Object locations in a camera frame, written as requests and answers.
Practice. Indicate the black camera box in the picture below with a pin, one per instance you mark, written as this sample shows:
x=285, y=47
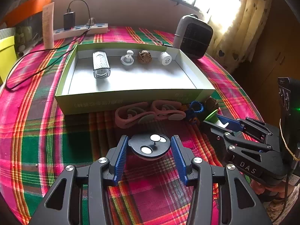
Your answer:
x=289, y=120

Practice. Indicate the yellow box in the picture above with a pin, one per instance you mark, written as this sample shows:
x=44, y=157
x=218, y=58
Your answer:
x=7, y=56

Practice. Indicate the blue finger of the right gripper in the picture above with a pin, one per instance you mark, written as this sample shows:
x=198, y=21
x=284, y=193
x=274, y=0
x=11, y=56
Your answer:
x=213, y=132
x=231, y=124

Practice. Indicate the pink cosmetic tube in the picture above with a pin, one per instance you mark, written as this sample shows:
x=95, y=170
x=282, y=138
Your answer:
x=47, y=26

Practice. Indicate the green white shallow box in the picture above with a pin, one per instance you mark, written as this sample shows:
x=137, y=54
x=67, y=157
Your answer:
x=78, y=91

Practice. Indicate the white round jar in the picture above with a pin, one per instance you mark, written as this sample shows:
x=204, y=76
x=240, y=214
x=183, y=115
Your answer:
x=165, y=59

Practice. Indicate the brown walnut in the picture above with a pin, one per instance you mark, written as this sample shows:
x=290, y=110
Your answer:
x=144, y=57
x=211, y=105

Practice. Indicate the grey portable fan heater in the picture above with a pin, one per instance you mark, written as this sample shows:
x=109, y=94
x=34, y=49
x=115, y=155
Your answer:
x=192, y=36

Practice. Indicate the small white knob gadget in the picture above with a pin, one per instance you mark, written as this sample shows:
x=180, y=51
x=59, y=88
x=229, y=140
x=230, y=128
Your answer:
x=128, y=60

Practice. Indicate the metal grater box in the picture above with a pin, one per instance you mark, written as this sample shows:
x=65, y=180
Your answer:
x=101, y=67

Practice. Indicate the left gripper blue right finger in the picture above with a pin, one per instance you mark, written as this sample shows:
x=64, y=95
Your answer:
x=183, y=157

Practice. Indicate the striped box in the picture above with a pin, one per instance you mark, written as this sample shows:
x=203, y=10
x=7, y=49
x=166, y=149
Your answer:
x=7, y=32

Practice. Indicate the orange box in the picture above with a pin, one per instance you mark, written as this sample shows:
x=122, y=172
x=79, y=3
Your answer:
x=24, y=11

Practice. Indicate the green white spool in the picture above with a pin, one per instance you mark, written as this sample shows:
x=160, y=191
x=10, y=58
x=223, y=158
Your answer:
x=212, y=118

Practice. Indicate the white power strip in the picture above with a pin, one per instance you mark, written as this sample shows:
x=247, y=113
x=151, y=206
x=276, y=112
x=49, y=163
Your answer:
x=99, y=28

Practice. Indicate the black charger with cable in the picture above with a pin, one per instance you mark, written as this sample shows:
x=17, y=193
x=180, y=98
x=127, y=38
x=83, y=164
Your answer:
x=69, y=23

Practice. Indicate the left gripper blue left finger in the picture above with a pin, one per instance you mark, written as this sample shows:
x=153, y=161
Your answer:
x=117, y=160

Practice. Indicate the cream heart curtain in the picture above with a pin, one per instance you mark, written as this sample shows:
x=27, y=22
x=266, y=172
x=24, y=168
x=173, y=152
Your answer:
x=237, y=26

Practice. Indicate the black disc with white pads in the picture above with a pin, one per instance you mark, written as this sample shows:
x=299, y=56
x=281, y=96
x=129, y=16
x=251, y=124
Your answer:
x=149, y=146

